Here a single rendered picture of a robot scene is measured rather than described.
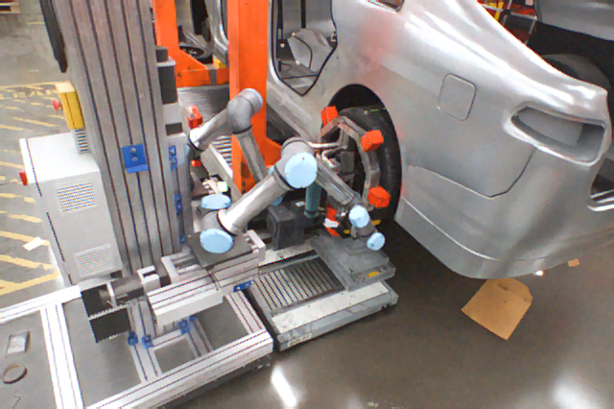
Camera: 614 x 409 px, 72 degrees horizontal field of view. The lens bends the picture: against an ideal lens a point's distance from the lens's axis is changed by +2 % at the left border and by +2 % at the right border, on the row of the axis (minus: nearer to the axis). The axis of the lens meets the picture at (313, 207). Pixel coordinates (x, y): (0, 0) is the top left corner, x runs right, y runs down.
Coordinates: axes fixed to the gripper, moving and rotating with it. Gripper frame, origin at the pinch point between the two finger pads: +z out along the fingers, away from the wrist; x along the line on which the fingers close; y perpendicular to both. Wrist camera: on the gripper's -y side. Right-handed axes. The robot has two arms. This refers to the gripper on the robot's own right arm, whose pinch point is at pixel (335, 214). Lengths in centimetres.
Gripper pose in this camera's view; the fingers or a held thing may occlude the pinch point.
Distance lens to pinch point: 202.3
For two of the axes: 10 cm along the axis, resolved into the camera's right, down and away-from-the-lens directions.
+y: -4.5, -6.7, -6.0
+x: -7.4, 6.5, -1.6
